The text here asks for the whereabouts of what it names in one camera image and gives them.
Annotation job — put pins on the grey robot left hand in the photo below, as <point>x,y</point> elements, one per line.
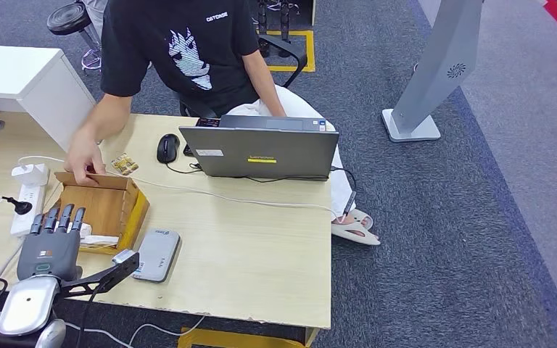
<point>48,254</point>

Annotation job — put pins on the person's right hand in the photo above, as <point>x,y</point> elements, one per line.
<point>86,161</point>

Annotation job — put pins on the cardboard box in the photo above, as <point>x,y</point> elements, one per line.
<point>100,211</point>

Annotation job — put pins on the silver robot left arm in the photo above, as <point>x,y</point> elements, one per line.
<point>28,307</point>

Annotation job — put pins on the person's left forearm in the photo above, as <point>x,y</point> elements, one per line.
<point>269,91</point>

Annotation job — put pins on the person's right forearm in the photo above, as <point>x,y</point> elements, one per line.
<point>103,120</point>

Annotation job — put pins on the grey card reader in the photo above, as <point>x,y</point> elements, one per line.
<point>161,254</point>

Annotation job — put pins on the person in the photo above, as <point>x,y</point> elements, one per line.
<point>97,12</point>
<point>197,53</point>

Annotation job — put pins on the white power strip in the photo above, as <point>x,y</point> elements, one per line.
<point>24,211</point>

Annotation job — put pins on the white charger adapter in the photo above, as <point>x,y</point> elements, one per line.
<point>30,174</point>

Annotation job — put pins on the black computer mouse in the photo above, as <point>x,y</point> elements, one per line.
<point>168,148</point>

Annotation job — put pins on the white cabinet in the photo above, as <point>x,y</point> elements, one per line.
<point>9,72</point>

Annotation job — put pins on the black round stool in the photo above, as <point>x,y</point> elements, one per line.
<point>69,18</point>

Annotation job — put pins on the grey laptop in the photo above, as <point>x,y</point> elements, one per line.
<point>261,153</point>

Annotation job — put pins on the yellow floor tape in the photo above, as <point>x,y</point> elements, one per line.
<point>225,341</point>
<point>309,48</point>

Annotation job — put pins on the black equipment stand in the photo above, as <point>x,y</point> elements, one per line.
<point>285,19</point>

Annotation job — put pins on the white slipper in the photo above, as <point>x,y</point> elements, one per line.
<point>363,217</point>
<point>356,234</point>

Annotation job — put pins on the grey kiosk stand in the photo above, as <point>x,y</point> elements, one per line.
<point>433,72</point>

